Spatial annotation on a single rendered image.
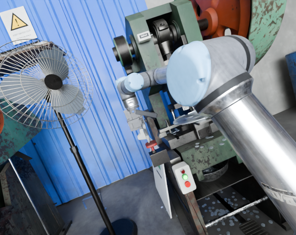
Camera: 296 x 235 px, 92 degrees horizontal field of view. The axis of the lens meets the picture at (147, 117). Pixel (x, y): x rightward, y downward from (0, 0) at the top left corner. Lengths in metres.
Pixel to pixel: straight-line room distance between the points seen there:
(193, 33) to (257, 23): 0.31
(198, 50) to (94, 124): 2.00
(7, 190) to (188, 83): 1.62
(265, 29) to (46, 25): 2.36
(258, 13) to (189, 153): 0.73
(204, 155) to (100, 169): 1.70
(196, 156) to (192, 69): 0.67
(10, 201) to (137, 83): 1.42
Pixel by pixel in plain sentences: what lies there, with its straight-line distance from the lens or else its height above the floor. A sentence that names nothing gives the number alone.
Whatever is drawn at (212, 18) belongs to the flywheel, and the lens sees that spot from 1.19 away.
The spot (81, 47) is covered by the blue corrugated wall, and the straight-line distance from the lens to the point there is 2.33.
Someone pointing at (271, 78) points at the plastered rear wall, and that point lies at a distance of 3.18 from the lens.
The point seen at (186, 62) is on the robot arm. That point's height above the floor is 1.02.
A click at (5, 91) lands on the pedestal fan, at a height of 1.30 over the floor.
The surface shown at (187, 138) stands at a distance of 0.93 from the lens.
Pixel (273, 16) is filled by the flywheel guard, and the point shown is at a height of 1.14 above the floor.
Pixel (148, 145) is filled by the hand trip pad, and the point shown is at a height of 0.76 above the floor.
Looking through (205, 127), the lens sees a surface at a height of 0.71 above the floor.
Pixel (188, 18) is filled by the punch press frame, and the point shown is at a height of 1.35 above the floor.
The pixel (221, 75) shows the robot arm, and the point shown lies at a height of 0.98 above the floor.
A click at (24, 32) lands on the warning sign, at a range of 2.64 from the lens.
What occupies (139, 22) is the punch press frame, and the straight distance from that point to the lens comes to 0.98.
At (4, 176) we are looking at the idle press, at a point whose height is 0.81.
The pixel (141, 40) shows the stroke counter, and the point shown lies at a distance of 0.90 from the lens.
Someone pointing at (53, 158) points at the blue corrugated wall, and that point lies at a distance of 2.47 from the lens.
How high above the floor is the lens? 0.98
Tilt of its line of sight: 7 degrees down
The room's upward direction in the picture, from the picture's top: 21 degrees counter-clockwise
